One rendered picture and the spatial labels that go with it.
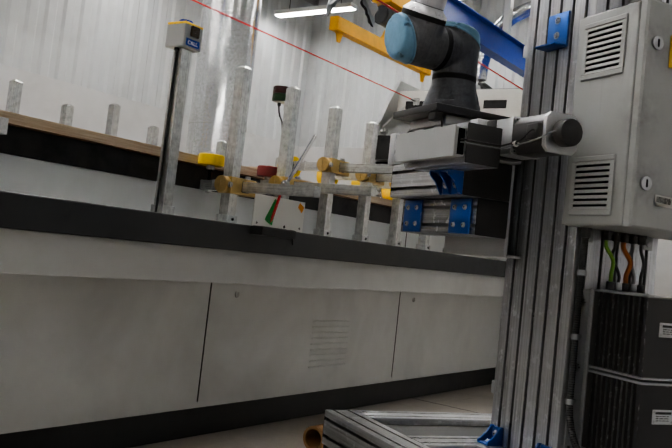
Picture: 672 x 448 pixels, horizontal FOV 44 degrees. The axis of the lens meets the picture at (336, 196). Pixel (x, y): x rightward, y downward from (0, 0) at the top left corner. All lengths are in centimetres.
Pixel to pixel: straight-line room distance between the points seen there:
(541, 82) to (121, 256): 114
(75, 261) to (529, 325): 110
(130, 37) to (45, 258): 964
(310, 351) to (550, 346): 145
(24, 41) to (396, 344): 767
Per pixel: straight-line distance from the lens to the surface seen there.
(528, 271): 203
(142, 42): 1172
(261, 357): 299
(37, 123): 221
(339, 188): 255
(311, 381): 326
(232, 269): 249
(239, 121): 245
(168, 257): 229
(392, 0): 791
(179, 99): 228
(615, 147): 180
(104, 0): 1138
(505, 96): 545
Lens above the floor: 65
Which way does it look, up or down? 4 degrees up
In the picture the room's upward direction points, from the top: 6 degrees clockwise
